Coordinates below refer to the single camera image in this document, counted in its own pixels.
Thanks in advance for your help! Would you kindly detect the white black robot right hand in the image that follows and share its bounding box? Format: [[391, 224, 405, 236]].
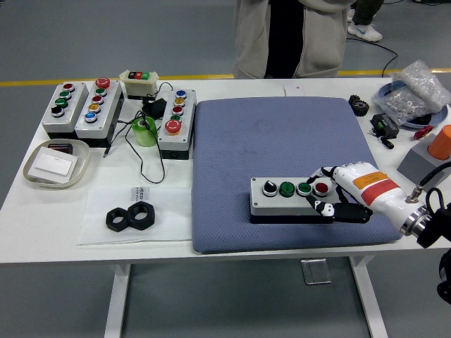
[[304, 161, 426, 228]]

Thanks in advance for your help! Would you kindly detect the four-button box with knob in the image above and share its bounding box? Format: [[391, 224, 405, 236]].
[[249, 177, 335, 225]]

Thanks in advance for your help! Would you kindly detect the five-button box, green beside mushroom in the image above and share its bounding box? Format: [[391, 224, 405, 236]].
[[157, 88, 197, 161]]

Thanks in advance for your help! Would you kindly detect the five-button box, blue button at end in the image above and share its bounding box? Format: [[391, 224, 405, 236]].
[[73, 77, 124, 148]]

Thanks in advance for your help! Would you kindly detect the four-button grey control box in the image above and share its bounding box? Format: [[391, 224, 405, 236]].
[[41, 81, 89, 140]]

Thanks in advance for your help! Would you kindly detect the grey block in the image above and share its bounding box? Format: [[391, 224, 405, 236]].
[[397, 135, 451, 184]]

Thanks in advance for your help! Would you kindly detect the black terminal module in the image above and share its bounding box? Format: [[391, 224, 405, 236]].
[[369, 112, 400, 139]]

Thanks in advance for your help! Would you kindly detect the black gear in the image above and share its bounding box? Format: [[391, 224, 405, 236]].
[[347, 94, 370, 117]]

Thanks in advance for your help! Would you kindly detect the clear bag of washers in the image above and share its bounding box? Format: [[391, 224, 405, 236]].
[[375, 86, 433, 126]]

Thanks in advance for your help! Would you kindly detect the blue round plate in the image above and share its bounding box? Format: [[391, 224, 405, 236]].
[[376, 82, 450, 130]]

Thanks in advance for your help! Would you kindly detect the white table leg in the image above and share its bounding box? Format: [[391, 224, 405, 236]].
[[348, 256, 388, 338], [104, 263, 132, 338]]

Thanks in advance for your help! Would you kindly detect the bubble wrap bag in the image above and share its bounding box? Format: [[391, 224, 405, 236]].
[[390, 60, 451, 113]]

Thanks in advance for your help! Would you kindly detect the blue-grey padded mat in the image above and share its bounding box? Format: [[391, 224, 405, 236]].
[[191, 96, 405, 254]]

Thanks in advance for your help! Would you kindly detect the person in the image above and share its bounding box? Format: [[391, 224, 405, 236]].
[[347, 0, 384, 43], [233, 0, 357, 80]]

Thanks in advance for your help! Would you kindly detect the large black hex nut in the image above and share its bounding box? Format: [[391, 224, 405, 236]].
[[126, 200, 156, 230]]

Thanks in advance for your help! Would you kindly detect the black power adapter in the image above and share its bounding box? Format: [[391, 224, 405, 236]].
[[141, 98, 167, 119]]

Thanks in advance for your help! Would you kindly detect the green tape roll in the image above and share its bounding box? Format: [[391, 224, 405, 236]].
[[131, 116, 158, 147]]

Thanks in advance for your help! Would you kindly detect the small black hex nut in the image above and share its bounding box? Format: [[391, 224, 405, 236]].
[[105, 207, 133, 232]]

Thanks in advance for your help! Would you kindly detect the clear plastic bag sheet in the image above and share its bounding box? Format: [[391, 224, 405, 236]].
[[77, 186, 194, 246]]

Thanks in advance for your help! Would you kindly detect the white shallow tray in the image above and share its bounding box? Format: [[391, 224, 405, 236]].
[[23, 139, 92, 189]]

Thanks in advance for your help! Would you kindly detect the dark red small box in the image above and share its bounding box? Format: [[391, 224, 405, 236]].
[[47, 142, 74, 155]]

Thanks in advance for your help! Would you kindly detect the metal bracket under table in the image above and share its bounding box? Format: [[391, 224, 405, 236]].
[[300, 258, 333, 285]]

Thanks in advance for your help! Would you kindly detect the black floor cable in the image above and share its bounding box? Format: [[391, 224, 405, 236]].
[[343, 35, 399, 77]]

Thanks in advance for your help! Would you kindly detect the thin black cable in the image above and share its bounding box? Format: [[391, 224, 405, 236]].
[[103, 82, 173, 184]]

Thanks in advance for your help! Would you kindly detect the cream switch box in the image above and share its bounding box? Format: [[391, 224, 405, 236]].
[[118, 69, 160, 101]]

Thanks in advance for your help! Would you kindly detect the white wall switch panel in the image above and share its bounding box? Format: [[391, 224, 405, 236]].
[[28, 146, 79, 184]]

